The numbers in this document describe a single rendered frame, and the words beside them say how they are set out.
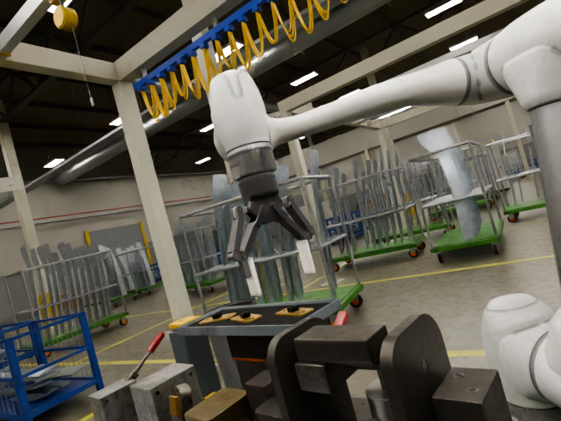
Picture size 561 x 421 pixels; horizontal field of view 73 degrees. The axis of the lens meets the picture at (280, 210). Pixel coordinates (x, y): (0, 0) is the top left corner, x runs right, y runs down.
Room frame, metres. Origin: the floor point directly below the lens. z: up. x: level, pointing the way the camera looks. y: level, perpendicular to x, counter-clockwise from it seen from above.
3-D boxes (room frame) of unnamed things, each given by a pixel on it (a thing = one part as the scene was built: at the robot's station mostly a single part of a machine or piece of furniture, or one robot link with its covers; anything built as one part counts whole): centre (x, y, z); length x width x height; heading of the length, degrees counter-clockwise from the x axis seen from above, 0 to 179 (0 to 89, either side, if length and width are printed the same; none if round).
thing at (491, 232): (6.69, -3.10, 0.89); 1.90 x 1.00 x 1.77; 148
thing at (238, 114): (0.75, 0.03, 1.57); 0.13 x 0.11 x 0.16; 10
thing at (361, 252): (8.07, -1.73, 0.89); 1.90 x 1.00 x 1.77; 60
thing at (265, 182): (0.74, 0.03, 1.39); 0.08 x 0.07 x 0.09; 127
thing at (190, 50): (3.37, 0.12, 2.98); 2.51 x 0.07 x 0.60; 57
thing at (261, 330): (0.80, 0.12, 1.16); 0.37 x 0.14 x 0.02; 48
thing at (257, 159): (0.74, 0.03, 1.46); 0.09 x 0.09 x 0.06
